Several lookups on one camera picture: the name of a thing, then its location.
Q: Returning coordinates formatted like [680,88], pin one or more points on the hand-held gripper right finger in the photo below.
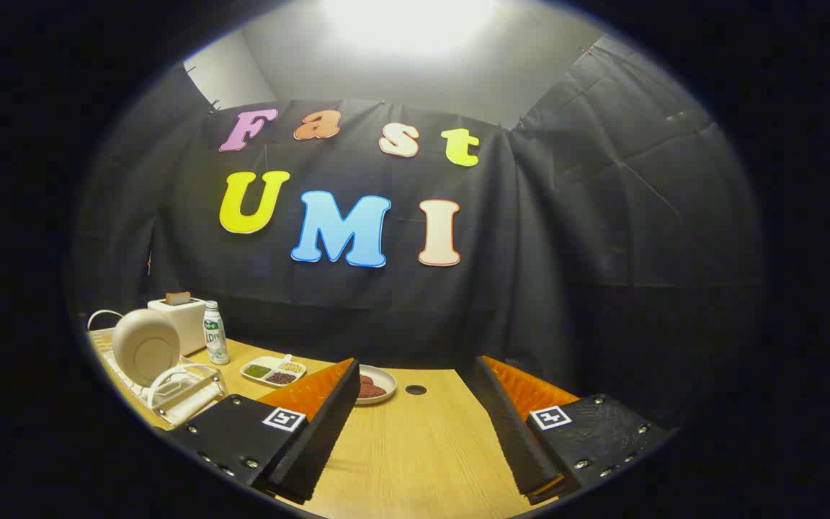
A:
[512,432]

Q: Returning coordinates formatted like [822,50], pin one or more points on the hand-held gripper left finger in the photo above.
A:
[321,440]

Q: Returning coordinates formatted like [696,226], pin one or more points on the white round plate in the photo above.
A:
[145,346]

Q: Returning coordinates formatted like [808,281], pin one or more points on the white plate with meat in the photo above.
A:
[386,378]

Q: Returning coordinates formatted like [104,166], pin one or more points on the white divided dish with beans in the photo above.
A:
[260,371]

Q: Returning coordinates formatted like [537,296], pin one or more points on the brown meat slices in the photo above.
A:
[370,388]

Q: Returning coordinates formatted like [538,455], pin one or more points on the white bottle with green label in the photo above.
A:
[216,339]

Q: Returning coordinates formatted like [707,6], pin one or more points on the white toaster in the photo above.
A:
[190,328]

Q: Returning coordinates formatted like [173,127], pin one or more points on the brown toast slice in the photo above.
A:
[178,298]

